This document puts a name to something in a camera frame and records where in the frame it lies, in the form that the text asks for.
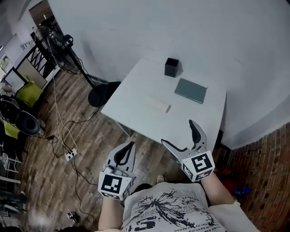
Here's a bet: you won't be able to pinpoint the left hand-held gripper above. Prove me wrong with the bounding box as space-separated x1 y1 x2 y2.
97 141 137 202

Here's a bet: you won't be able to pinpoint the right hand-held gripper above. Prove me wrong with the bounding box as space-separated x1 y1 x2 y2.
160 119 216 183

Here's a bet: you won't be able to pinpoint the white glasses case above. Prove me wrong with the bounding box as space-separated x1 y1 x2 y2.
144 96 172 114

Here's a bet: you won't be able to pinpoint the person's left forearm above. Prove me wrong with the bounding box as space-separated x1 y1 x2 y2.
97 196 125 232

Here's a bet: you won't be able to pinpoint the person's right forearm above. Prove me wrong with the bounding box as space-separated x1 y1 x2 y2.
200 173 237 207

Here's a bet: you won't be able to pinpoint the white table leg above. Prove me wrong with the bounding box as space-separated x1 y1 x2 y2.
116 121 132 137

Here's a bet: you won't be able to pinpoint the person's dark trousers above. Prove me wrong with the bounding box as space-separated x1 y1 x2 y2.
132 183 154 196

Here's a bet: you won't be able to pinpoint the red object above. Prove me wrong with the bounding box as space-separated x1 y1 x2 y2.
218 167 235 181

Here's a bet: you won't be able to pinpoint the white power strip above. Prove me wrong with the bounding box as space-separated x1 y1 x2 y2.
65 148 78 161

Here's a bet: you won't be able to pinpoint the grey notebook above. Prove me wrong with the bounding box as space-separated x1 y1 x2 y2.
174 77 208 104

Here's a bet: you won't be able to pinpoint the white printed t-shirt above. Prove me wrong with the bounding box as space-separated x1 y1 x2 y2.
121 182 261 232

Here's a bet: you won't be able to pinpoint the blue object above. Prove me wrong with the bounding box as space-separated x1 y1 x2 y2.
233 185 251 197

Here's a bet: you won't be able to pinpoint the small black white device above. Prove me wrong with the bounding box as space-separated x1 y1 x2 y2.
67 211 81 224

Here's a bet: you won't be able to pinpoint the black square pen holder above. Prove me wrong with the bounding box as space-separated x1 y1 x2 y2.
164 57 179 78

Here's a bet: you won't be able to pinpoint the black round stool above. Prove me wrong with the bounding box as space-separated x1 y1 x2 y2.
14 110 41 136

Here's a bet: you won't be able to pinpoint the black standing fan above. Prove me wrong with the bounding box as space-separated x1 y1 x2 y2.
34 25 122 107

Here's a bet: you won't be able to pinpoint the white metal stool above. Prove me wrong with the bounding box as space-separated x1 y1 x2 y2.
0 152 22 184

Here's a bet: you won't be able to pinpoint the green chair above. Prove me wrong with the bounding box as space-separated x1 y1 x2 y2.
15 76 44 107

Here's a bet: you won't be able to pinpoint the black cable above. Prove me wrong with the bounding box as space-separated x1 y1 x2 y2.
46 108 100 225

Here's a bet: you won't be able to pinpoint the white cable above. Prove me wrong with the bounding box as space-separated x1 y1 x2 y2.
52 70 79 152

